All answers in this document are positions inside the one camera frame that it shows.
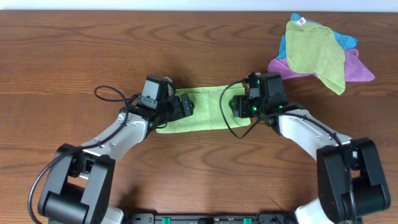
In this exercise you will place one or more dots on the light green microfiber cloth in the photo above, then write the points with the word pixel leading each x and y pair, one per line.
pixel 211 110

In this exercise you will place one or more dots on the olive green microfiber cloth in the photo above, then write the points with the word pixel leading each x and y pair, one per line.
pixel 312 48

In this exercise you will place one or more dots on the blue microfiber cloth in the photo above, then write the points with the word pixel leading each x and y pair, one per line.
pixel 347 42

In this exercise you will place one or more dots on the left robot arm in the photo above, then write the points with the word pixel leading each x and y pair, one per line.
pixel 79 178

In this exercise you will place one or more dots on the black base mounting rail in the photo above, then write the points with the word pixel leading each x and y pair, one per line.
pixel 262 218

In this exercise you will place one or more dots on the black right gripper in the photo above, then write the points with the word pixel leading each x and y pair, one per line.
pixel 237 106

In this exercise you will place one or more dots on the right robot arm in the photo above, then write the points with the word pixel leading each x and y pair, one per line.
pixel 351 180

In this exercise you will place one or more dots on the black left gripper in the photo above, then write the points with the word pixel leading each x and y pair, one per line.
pixel 182 106

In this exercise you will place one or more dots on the purple microfiber cloth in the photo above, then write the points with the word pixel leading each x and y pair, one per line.
pixel 355 71

